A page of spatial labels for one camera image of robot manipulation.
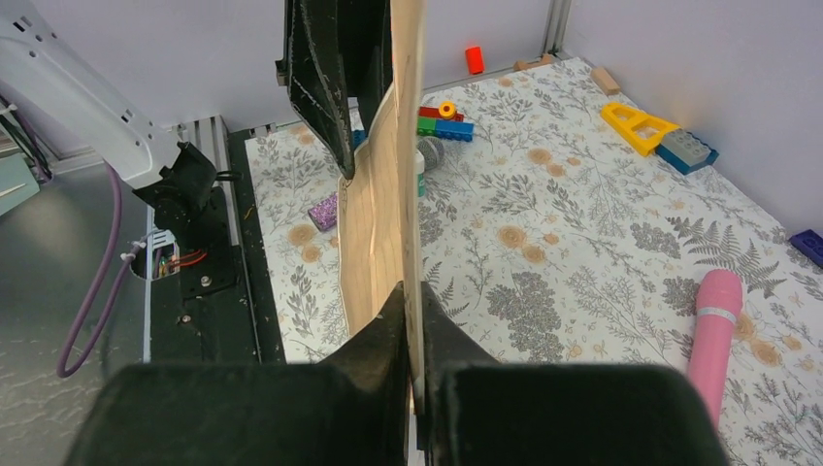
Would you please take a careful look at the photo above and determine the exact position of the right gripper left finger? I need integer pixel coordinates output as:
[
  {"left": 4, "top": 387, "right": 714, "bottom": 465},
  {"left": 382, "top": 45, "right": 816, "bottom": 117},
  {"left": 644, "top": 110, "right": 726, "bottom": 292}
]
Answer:
[{"left": 66, "top": 286, "right": 410, "bottom": 465}]

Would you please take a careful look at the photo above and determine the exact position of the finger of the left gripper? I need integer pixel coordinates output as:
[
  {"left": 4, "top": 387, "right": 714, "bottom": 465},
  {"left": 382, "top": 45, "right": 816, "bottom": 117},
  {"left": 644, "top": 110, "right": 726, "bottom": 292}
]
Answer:
[
  {"left": 337, "top": 0, "right": 393, "bottom": 130},
  {"left": 278, "top": 1, "right": 355, "bottom": 180}
]

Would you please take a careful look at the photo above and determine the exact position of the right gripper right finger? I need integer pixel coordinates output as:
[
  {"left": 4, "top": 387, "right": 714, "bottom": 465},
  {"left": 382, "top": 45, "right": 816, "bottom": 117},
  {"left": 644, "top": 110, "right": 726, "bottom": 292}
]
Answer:
[{"left": 417, "top": 284, "right": 728, "bottom": 465}]

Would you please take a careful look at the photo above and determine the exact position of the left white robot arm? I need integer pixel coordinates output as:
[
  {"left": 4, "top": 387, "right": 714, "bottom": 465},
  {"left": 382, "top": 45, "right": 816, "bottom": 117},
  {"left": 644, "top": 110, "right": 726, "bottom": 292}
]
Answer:
[{"left": 1, "top": 1, "right": 393, "bottom": 242}]

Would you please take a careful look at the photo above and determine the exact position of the orange red cylinder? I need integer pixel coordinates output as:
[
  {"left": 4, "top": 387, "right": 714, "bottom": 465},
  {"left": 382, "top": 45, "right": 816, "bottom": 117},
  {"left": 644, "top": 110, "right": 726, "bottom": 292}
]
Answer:
[{"left": 465, "top": 46, "right": 485, "bottom": 76}]

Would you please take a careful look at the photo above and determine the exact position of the colourful lego toy stack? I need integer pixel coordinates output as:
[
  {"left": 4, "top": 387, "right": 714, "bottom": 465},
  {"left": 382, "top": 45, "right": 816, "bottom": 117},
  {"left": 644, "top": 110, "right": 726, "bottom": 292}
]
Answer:
[{"left": 416, "top": 101, "right": 474, "bottom": 142}]

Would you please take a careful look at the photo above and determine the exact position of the black microphone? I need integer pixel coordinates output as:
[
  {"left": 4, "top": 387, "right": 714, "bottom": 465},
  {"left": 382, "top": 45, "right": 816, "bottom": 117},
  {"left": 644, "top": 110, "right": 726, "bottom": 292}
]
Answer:
[{"left": 417, "top": 136, "right": 445, "bottom": 172}]

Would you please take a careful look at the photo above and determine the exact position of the small green white bottle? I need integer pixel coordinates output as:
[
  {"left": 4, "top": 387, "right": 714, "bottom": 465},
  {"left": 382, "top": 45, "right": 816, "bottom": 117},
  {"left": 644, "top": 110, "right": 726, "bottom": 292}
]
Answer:
[{"left": 414, "top": 150, "right": 426, "bottom": 198}]

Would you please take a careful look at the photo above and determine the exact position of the purple glitter microphone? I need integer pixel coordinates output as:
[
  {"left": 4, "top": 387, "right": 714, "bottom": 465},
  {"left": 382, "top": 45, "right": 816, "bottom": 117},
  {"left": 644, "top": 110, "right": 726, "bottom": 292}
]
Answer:
[{"left": 308, "top": 193, "right": 338, "bottom": 232}]

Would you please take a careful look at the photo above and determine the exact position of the wooden block at edge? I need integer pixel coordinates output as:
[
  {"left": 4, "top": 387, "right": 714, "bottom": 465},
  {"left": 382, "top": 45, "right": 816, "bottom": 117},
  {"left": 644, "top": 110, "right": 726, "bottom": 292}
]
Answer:
[{"left": 512, "top": 53, "right": 555, "bottom": 72}]

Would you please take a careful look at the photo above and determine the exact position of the floral table mat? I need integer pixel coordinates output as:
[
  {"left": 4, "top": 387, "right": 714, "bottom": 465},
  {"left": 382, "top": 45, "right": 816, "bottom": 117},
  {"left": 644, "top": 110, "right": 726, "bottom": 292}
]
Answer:
[{"left": 244, "top": 56, "right": 823, "bottom": 466}]

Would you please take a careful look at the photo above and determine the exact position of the wooden block left back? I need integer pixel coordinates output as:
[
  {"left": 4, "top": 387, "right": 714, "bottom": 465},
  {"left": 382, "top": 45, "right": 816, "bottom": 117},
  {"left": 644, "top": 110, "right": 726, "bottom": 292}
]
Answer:
[{"left": 590, "top": 67, "right": 621, "bottom": 96}]

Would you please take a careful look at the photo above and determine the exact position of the pink toy microphone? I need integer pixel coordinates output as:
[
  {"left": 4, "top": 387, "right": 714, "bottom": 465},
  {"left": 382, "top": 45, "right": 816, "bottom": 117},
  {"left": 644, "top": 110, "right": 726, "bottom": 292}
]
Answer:
[{"left": 687, "top": 269, "right": 743, "bottom": 426}]

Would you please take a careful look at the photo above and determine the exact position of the yellow triangle toy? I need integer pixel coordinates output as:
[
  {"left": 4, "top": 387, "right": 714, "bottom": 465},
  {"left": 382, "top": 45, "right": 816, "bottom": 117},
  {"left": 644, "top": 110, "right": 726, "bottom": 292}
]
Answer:
[{"left": 600, "top": 102, "right": 680, "bottom": 156}]

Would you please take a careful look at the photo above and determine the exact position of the blue grey lego brick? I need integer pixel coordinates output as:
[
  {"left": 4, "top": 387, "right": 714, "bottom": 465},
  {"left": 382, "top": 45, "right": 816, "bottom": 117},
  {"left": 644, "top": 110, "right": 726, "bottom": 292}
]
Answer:
[{"left": 655, "top": 128, "right": 719, "bottom": 175}]

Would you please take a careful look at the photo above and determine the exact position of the dark purple lego brick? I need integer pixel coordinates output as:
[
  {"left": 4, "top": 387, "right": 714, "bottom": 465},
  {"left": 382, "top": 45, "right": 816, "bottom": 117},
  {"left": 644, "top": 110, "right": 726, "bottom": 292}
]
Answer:
[{"left": 789, "top": 229, "right": 823, "bottom": 267}]

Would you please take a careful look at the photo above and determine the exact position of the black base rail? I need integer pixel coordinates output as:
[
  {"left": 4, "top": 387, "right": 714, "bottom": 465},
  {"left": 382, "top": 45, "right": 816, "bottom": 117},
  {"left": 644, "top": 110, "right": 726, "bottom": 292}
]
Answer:
[{"left": 144, "top": 116, "right": 285, "bottom": 364}]

